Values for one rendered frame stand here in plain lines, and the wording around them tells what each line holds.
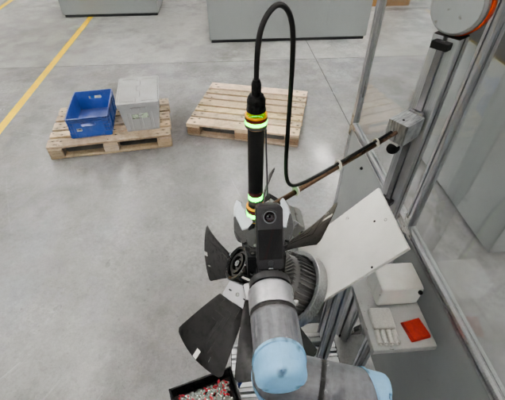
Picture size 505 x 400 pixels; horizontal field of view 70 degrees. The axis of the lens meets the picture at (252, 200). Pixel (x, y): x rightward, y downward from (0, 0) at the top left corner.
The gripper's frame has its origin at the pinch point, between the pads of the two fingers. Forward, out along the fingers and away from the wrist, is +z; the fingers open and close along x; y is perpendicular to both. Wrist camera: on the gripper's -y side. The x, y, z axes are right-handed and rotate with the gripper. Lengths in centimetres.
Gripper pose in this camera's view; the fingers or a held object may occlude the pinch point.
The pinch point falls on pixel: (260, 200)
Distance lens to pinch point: 73.7
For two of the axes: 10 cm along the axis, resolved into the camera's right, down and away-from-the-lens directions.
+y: 0.0, 7.4, 6.7
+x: 10.0, -0.5, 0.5
